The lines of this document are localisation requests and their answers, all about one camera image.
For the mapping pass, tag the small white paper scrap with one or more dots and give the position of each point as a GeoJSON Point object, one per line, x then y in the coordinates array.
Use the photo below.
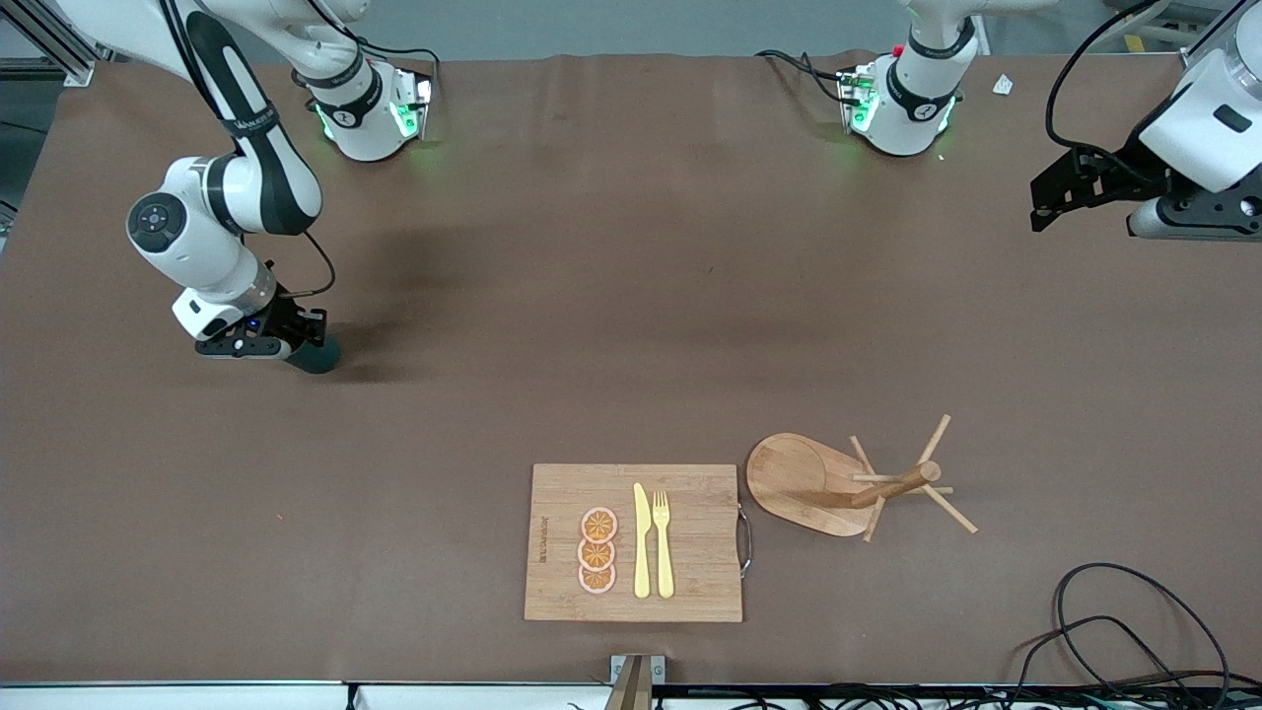
{"type": "Point", "coordinates": [1003, 85]}

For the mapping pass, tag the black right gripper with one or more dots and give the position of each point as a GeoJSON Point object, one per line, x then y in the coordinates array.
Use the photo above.
{"type": "Point", "coordinates": [287, 318]}

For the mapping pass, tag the white table edge rail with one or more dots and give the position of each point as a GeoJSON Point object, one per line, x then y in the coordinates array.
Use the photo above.
{"type": "Point", "coordinates": [197, 695]}

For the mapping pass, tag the wooden mug rack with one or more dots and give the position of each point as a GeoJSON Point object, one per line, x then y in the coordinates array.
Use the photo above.
{"type": "Point", "coordinates": [799, 483]}

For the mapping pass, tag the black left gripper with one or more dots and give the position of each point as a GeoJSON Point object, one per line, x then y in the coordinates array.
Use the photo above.
{"type": "Point", "coordinates": [1116, 173]}

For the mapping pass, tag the brown table cover sheet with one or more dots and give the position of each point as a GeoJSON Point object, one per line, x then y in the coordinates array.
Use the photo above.
{"type": "Point", "coordinates": [592, 296]}

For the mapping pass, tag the yellow plastic fork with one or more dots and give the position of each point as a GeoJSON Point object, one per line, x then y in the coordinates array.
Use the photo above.
{"type": "Point", "coordinates": [664, 552]}

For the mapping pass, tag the aluminium frame profile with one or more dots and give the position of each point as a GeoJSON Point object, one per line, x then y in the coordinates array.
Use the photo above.
{"type": "Point", "coordinates": [1193, 57]}
{"type": "Point", "coordinates": [74, 71]}

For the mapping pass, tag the dark green cup yellow inside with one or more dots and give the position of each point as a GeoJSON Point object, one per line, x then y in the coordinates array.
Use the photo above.
{"type": "Point", "coordinates": [320, 360]}

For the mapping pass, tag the toy orange slice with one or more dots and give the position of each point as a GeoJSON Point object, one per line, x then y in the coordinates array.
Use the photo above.
{"type": "Point", "coordinates": [595, 555]}
{"type": "Point", "coordinates": [596, 580]}
{"type": "Point", "coordinates": [598, 525]}

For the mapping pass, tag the yellow plastic knife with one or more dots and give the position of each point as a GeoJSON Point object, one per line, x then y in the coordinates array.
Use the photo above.
{"type": "Point", "coordinates": [642, 552]}

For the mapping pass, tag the metal mount bracket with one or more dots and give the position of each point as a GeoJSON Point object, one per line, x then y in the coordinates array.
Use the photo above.
{"type": "Point", "coordinates": [636, 671]}

